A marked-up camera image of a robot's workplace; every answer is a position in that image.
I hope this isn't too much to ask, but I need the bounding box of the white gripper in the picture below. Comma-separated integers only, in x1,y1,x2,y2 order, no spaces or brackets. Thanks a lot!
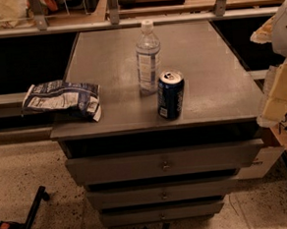
250,0,287,128

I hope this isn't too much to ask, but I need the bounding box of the clear plastic water bottle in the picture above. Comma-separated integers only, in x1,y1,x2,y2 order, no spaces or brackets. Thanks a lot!
136,20,161,95

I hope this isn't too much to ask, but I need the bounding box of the cardboard box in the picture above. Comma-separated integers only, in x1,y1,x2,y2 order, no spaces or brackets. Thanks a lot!
237,125,287,180

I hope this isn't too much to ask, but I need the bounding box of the top grey drawer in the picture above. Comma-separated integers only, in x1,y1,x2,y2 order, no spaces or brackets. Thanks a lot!
65,139,264,186

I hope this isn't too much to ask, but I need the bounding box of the grey drawer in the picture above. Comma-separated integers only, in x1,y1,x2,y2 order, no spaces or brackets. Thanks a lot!
99,200,224,227
65,139,264,186
87,176,237,210

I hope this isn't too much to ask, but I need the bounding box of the blue soda can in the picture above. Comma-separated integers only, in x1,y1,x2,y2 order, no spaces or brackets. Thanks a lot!
157,70,185,120

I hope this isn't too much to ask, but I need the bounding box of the grey drawer cabinet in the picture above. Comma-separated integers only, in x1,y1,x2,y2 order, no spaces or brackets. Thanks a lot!
51,22,262,227

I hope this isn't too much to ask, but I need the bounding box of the blue white chip bag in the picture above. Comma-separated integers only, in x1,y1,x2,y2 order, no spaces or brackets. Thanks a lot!
22,80,101,122

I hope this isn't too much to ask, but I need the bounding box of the middle grey drawer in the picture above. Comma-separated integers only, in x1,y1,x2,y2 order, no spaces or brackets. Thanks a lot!
87,176,237,210

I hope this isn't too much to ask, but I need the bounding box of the bottom grey drawer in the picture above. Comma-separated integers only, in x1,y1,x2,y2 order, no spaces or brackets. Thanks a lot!
99,200,224,227

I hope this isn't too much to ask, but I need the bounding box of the black metal stand leg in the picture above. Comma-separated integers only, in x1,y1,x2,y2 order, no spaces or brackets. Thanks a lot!
0,186,50,229

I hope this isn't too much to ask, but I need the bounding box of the metal shelf rail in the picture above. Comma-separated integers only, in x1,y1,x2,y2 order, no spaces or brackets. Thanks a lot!
0,7,278,38

